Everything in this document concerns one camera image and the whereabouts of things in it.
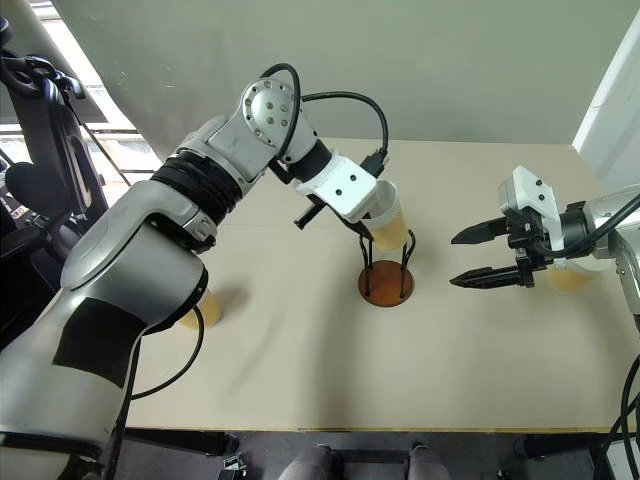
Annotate grey rounded shape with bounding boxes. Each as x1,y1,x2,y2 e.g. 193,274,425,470
277,444,335,480
406,441,454,480

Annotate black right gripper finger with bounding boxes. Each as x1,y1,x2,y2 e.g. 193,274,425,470
448,264,524,290
450,216,511,247

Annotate black left arm wrist cable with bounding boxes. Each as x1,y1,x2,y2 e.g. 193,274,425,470
258,62,392,179

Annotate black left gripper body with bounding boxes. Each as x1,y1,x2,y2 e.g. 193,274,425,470
319,198,351,224

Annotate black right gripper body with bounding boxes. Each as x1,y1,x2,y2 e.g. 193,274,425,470
502,207,557,290

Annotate black left arm shoulder cable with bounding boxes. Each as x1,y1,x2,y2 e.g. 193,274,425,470
128,304,207,401

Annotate tan paper cup white rim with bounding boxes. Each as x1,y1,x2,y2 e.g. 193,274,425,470
178,288,223,332
545,257,609,296
361,179,411,252

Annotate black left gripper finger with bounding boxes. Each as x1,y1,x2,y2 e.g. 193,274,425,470
340,215,377,242
293,196,324,231

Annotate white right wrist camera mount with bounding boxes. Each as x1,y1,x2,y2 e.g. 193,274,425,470
496,165,567,252

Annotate black right arm wrist cable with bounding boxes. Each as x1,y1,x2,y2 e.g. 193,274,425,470
548,192,640,262

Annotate wire cup holder wooden base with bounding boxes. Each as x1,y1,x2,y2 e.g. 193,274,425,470
357,227,417,308

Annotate black table frame bar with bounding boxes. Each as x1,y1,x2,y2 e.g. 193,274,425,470
121,427,242,458

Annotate black equipment stand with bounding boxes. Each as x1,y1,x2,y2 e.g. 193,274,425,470
0,17,112,352

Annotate black arm wrist cable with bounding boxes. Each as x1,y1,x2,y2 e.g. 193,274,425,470
258,62,392,179
548,192,640,262

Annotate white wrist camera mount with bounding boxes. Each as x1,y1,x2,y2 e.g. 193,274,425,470
496,165,567,252
292,153,379,224

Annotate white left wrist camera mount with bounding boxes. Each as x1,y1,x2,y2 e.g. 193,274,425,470
292,153,379,224

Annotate black right arm shoulder cables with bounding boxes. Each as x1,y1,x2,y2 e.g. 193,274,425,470
591,353,640,480

